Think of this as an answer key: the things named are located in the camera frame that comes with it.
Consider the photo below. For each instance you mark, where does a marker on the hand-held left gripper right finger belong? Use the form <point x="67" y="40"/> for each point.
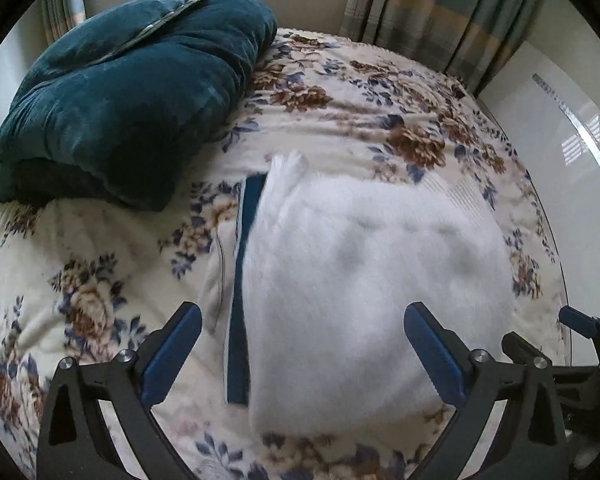
<point x="435" y="355"/>

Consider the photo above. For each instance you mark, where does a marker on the teal velvet pillow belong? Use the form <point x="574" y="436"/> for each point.
<point x="125" y="25"/>

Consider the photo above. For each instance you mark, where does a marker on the narrow grey-blue curtain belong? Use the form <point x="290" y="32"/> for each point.
<point x="62" y="5"/>

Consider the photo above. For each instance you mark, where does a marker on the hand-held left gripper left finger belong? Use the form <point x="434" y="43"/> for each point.
<point x="172" y="355"/>

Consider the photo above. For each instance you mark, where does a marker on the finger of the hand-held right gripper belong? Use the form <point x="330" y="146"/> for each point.
<point x="517" y="346"/>
<point x="577" y="321"/>

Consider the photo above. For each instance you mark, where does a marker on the striped green curtain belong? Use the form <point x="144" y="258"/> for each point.
<point x="430" y="10"/>

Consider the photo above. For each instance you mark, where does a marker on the teal velvet quilt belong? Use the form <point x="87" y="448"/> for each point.
<point x="120" y="110"/>

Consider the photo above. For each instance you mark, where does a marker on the floral bed blanket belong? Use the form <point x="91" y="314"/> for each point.
<point x="105" y="285"/>

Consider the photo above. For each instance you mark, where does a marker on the white knit sweater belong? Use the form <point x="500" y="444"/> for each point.
<point x="370" y="285"/>

